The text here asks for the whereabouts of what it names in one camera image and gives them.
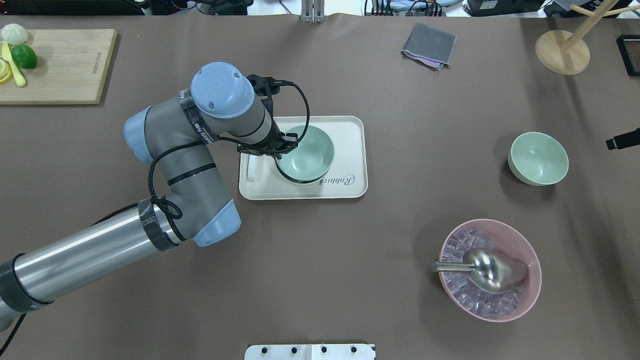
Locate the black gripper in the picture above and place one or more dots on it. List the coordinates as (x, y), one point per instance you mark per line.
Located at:
(276, 139)

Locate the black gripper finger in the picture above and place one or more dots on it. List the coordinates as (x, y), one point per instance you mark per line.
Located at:
(624, 141)

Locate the green bowl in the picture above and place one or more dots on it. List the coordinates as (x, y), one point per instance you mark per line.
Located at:
(310, 160)
(537, 159)

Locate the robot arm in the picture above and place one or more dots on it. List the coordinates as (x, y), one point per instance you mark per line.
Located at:
(188, 198)

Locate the beige rabbit serving tray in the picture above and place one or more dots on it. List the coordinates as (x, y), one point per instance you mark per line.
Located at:
(346, 179)

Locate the wooden mug tree stand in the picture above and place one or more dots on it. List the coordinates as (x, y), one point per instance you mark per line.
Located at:
(565, 52)

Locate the folded grey cloth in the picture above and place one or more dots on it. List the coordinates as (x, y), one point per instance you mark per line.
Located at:
(430, 46)

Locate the metal ice scoop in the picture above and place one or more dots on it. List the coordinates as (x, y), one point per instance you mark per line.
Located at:
(489, 270)

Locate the pink bowl with ice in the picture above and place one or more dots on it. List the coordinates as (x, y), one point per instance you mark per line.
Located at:
(505, 239)

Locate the wooden cutting board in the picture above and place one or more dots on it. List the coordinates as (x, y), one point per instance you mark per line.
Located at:
(72, 68)

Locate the green lime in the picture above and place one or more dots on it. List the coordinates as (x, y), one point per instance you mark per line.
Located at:
(24, 56)

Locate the lemon slice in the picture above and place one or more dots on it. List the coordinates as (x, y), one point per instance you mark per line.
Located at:
(6, 72)

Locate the white garlic bulb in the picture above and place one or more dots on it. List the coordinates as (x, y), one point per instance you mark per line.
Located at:
(14, 34)

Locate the yellow plastic knife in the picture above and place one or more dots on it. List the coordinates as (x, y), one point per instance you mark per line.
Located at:
(17, 75)

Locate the black frame tray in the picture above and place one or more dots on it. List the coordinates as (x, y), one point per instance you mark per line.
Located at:
(629, 48)

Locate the metal frame post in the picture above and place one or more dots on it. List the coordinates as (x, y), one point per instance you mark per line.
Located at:
(312, 11)

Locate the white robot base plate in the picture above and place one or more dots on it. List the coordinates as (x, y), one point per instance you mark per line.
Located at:
(312, 351)

